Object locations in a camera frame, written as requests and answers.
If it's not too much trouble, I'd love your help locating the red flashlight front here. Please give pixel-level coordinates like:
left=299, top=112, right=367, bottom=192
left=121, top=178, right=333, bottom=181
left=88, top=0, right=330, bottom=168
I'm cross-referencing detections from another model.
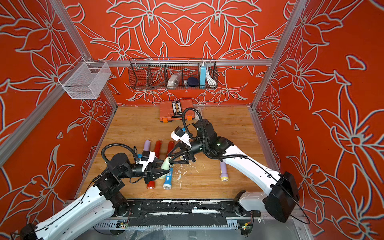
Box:
left=147, top=181, right=156, bottom=190

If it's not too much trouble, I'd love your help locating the white cable bundle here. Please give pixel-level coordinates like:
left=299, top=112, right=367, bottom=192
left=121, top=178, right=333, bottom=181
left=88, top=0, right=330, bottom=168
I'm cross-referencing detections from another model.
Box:
left=206, top=69, right=217, bottom=88

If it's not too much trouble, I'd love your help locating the orange tool case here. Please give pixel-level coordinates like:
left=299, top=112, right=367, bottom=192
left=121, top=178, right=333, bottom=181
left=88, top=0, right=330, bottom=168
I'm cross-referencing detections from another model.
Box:
left=159, top=100, right=193, bottom=123

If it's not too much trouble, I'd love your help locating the light blue box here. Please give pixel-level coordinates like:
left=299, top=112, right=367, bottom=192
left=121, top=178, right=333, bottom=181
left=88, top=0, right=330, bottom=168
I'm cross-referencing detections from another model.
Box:
left=200, top=64, right=207, bottom=89

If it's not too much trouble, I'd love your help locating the purple flashlight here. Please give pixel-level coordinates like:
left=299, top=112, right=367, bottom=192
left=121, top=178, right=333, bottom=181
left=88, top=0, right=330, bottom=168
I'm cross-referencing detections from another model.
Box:
left=143, top=140, right=151, bottom=152
left=220, top=162, right=229, bottom=182

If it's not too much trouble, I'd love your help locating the dark blue round case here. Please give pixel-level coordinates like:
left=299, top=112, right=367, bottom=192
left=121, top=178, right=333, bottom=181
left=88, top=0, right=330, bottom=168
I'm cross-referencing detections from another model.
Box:
left=187, top=77, right=200, bottom=88

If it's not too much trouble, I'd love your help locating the black wire basket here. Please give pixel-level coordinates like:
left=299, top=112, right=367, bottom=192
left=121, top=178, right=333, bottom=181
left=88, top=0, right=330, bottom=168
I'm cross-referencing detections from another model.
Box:
left=128, top=58, right=219, bottom=90

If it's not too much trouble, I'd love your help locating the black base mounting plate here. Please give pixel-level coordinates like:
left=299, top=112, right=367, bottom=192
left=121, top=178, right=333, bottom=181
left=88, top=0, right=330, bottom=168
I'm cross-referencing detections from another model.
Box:
left=121, top=199, right=261, bottom=228

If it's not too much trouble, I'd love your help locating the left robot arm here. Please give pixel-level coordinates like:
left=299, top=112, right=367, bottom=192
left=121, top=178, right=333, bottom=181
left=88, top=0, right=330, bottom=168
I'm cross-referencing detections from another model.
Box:
left=19, top=143, right=169, bottom=240

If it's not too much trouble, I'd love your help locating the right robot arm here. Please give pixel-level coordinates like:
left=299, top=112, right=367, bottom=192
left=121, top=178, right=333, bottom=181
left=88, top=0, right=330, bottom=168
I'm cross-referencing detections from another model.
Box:
left=169, top=108, right=299, bottom=223

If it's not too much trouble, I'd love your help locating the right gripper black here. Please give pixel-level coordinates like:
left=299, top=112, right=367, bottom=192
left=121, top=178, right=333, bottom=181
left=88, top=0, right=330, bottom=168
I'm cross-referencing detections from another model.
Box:
left=169, top=139, right=210, bottom=167

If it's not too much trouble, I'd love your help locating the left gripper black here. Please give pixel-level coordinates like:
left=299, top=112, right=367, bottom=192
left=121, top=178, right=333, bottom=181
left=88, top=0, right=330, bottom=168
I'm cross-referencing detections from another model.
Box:
left=118, top=157, right=169, bottom=185

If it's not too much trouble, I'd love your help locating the blue flashlight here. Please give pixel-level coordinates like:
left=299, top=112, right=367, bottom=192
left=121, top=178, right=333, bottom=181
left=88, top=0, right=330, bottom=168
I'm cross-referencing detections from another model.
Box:
left=163, top=168, right=173, bottom=190

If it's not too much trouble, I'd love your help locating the red flashlight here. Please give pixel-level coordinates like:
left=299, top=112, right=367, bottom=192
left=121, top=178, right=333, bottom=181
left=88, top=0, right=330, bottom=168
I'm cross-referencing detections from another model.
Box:
left=154, top=141, right=162, bottom=158
left=147, top=181, right=156, bottom=190
left=167, top=141, right=175, bottom=157

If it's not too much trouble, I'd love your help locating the white packet in basket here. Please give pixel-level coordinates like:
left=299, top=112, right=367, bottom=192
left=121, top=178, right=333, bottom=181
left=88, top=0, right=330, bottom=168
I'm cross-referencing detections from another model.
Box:
left=167, top=73, right=182, bottom=90

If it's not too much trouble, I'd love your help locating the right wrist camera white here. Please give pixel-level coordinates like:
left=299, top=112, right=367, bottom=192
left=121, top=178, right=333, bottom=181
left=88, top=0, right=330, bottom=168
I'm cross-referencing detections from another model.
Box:
left=171, top=127, right=192, bottom=148

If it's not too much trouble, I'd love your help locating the green flashlight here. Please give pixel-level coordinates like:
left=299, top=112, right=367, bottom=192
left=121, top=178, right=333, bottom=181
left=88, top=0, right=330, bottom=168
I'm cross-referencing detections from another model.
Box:
left=160, top=156, right=174, bottom=179

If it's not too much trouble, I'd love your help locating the clear plastic bin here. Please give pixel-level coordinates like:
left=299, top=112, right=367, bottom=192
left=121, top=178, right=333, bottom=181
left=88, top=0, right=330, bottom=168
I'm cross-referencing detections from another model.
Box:
left=60, top=62, right=111, bottom=100

